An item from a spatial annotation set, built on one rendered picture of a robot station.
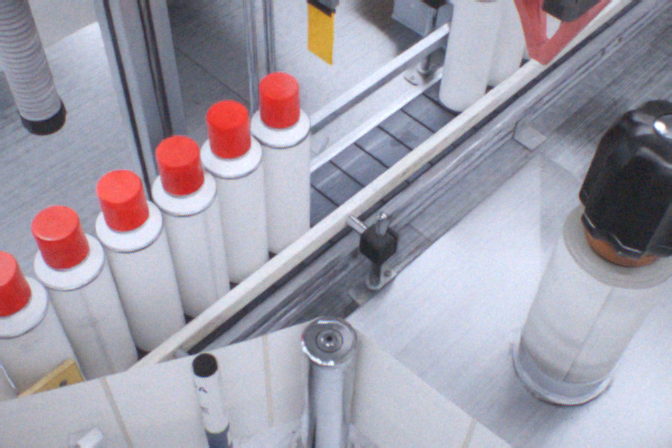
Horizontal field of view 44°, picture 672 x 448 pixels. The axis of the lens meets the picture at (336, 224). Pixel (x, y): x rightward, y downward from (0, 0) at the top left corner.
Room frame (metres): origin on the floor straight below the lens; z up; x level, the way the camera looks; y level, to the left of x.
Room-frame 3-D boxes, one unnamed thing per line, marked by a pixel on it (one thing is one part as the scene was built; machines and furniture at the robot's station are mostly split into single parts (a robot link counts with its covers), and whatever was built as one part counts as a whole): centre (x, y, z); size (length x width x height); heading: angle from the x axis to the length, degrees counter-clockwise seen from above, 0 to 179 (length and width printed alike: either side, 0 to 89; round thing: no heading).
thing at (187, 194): (0.42, 0.12, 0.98); 0.05 x 0.05 x 0.20
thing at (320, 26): (0.56, 0.02, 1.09); 0.03 x 0.01 x 0.06; 47
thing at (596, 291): (0.37, -0.21, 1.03); 0.09 x 0.09 x 0.30
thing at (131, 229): (0.38, 0.16, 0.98); 0.05 x 0.05 x 0.20
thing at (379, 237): (0.48, -0.04, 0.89); 0.03 x 0.03 x 0.12; 47
